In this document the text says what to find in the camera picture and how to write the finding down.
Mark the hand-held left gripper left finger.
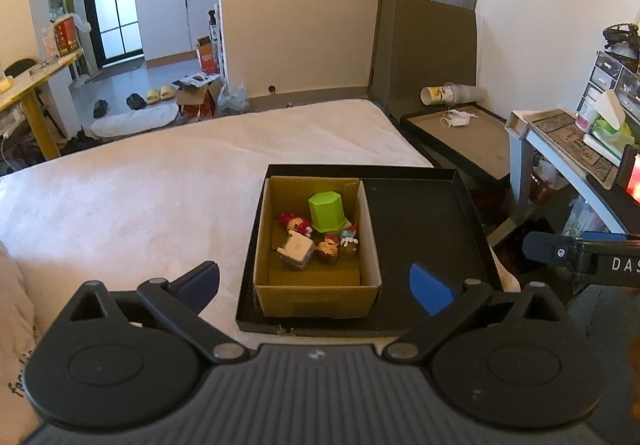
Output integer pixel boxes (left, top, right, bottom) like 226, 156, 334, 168
67, 260, 251, 366

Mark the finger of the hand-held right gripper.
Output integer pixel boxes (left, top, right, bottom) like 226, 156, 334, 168
522, 231, 596, 276

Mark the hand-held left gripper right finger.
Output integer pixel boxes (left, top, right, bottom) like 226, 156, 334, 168
382, 264, 571, 366

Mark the black shallow tray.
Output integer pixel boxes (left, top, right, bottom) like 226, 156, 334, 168
235, 164, 503, 338

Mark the grey bunny figurine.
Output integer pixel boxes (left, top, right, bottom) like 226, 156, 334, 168
339, 223, 362, 260

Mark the white charger plug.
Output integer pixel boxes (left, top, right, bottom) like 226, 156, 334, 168
277, 232, 317, 262

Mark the brown haired doll figurine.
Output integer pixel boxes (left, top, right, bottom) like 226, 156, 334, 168
317, 234, 342, 264

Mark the pink doll figurine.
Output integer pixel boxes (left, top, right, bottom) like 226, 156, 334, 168
277, 212, 313, 238

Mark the brown cardboard box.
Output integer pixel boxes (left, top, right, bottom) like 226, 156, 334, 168
252, 176, 383, 318

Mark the green hexagonal container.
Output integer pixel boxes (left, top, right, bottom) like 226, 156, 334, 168
307, 192, 351, 233

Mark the grey clothing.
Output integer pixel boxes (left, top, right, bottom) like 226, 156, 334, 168
567, 285, 640, 445

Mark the red glowing device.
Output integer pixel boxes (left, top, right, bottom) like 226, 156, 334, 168
620, 145, 640, 203

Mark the grey side table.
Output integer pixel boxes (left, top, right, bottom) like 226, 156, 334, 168
505, 109, 640, 236

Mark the brown patterned table mat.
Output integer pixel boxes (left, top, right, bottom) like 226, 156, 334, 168
530, 109, 621, 188

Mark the green tissue pack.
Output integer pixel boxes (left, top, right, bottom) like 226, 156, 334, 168
582, 89, 636, 161

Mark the black tray with brown liner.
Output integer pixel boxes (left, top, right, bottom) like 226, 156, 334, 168
397, 104, 513, 183

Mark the pink lidded jar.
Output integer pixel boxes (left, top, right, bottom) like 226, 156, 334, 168
575, 98, 601, 131

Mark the white face mask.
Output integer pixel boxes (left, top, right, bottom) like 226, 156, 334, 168
440, 109, 481, 128

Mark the white floor mat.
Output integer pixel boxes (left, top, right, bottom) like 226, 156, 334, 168
90, 102, 180, 138

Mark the open red cardboard box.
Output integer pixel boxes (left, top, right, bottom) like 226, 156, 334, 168
172, 74, 224, 118

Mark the clear plastic bag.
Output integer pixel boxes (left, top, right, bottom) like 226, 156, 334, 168
216, 84, 250, 116

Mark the clear drawer organizer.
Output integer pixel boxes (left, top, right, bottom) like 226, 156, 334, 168
575, 50, 640, 126

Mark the beige printed blanket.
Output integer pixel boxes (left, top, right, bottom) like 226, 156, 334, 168
0, 242, 48, 431

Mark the stack of paper cups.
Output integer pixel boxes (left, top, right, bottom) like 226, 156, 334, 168
420, 82, 488, 106

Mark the dark woven basket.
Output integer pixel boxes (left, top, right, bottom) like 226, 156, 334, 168
602, 22, 640, 56

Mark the orange carton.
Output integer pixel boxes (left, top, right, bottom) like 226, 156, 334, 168
196, 36, 221, 75

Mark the yellow table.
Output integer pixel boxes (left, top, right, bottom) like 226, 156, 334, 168
0, 50, 86, 161

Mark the dark door mat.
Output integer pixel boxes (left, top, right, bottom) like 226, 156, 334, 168
102, 56, 147, 71

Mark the large cardboard sheet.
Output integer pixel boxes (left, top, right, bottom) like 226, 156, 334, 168
370, 0, 478, 118

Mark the white kitchen cabinet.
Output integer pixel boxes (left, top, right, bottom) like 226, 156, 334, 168
134, 0, 221, 63

